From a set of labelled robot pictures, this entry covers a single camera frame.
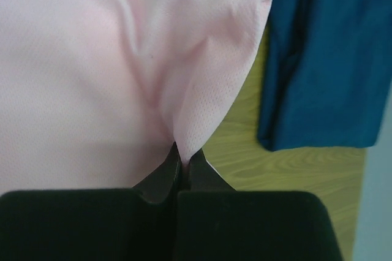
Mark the pink t shirt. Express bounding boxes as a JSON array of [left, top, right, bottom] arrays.
[[1, 0, 272, 193]]

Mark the folded navy blue t shirt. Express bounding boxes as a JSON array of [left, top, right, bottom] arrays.
[[257, 0, 391, 151]]

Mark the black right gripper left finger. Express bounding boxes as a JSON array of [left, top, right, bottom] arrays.
[[1, 146, 181, 260]]

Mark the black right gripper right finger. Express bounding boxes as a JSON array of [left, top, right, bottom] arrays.
[[176, 151, 342, 260]]

